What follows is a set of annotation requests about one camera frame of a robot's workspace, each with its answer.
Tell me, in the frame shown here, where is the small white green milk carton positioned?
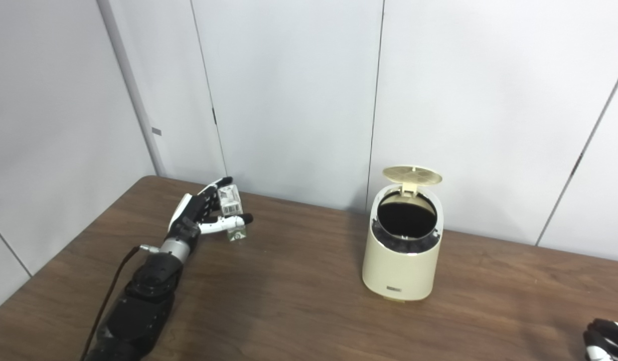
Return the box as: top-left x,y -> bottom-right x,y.
218,185 -> 247,242

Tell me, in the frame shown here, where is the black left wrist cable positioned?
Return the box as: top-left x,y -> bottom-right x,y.
81,244 -> 162,361

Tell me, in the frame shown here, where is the cream-colored bin body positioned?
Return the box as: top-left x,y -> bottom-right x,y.
362,184 -> 444,302

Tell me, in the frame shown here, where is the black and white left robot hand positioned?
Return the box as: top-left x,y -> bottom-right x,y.
168,176 -> 253,246

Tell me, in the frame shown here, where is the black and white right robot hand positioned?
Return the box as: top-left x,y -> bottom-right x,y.
583,318 -> 618,361

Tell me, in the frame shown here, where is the round cream bin lid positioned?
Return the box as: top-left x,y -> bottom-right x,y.
382,166 -> 443,196

